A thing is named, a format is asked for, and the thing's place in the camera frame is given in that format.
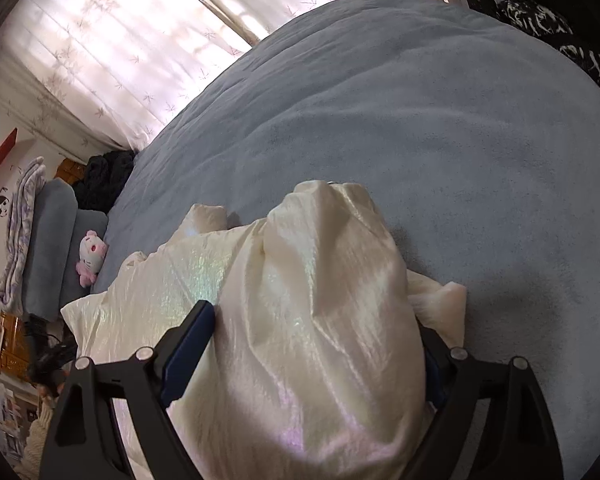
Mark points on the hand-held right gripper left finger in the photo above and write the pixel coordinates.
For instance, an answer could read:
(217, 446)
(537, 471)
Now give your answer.
(187, 355)

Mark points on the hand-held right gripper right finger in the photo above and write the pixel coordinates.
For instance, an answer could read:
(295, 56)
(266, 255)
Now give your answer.
(432, 382)

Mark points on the white shiny padded jacket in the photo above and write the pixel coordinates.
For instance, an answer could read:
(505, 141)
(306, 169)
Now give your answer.
(305, 310)

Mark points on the black clothes pile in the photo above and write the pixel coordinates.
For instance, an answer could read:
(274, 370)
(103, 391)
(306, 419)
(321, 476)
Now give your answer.
(102, 180)

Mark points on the wooden nightstand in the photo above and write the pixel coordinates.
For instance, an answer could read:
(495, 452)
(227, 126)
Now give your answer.
(10, 345)

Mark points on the pink white cat plush toy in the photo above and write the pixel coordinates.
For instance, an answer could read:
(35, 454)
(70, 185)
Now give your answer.
(92, 255)

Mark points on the stacked blue-grey pillows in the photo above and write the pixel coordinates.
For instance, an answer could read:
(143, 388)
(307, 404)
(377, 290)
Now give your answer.
(55, 240)

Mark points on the folded floral blanket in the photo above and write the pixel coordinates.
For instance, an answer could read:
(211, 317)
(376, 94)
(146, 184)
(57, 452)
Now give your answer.
(22, 230)

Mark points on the blue plush bed blanket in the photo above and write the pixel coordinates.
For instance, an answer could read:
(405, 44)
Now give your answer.
(405, 135)

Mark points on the black white patterned cloth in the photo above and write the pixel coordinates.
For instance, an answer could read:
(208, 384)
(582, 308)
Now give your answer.
(555, 30)

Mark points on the cartoon face wall sticker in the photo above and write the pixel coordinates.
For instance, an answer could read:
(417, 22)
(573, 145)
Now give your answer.
(1, 202)

